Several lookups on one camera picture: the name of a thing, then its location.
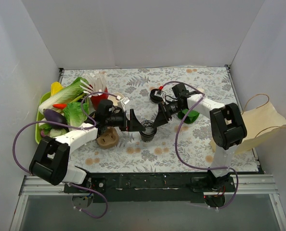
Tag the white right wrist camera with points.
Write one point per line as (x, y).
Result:
(160, 93)

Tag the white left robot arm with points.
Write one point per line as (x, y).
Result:
(50, 161)

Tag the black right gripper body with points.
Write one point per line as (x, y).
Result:
(162, 112)

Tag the red chili pepper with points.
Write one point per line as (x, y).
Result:
(60, 106)

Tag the black coffee lid stack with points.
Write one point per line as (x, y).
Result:
(155, 99)

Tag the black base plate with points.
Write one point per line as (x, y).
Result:
(155, 187)

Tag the red ribbed cup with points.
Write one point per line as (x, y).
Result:
(96, 98)

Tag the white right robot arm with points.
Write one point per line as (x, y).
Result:
(227, 125)

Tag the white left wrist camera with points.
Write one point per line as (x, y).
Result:
(123, 103)

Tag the white paper cup stack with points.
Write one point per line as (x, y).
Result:
(114, 99)

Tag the brown cardboard cup carrier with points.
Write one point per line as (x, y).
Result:
(108, 139)

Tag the yellow pepper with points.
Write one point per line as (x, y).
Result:
(56, 87)

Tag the green white bok choy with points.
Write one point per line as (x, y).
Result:
(188, 116)

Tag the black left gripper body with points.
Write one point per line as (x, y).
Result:
(128, 120)

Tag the purple eggplant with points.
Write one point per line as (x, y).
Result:
(53, 116)

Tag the green lettuce leaf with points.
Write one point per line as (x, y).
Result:
(74, 113)

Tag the green plastic tray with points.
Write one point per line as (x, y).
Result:
(39, 117)

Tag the brown paper bag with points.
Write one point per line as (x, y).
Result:
(261, 124)

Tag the floral patterned table mat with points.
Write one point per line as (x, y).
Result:
(131, 154)

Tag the aluminium frame rail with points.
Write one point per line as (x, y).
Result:
(150, 202)

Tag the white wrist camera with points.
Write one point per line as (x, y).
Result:
(160, 93)
(123, 103)

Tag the large napa cabbage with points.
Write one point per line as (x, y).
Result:
(65, 95)

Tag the black sleeved paper cup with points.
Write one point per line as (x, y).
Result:
(147, 136)

